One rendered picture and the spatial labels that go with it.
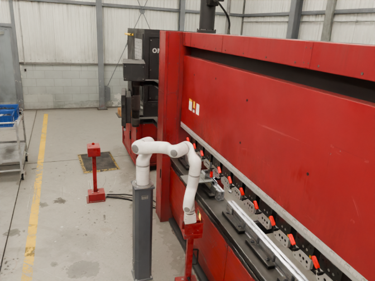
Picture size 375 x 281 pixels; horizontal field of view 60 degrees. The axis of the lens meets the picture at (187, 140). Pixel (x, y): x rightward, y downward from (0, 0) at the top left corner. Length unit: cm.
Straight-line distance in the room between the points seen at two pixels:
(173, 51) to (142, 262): 216
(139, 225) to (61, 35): 738
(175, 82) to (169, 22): 664
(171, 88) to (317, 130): 217
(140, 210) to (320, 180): 169
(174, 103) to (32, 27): 658
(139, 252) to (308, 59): 226
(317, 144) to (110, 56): 850
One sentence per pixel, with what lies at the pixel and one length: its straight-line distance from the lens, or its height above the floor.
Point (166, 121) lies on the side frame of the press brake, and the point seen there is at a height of 132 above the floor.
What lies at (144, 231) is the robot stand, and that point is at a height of 56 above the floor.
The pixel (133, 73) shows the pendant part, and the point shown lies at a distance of 369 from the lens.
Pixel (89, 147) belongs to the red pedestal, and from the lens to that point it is 445.
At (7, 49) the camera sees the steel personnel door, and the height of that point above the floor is 161.
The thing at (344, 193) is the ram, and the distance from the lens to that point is 171.
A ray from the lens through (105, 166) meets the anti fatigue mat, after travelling 580.
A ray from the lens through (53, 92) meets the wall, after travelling 990.
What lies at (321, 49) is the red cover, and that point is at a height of 226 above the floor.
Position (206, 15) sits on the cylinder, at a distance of 338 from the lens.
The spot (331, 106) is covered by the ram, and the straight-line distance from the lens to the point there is 172.
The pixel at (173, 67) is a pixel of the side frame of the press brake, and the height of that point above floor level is 192.
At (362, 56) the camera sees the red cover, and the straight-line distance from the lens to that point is 159.
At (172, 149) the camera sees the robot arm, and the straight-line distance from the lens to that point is 250.
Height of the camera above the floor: 232
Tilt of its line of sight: 19 degrees down
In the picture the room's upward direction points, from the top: 3 degrees clockwise
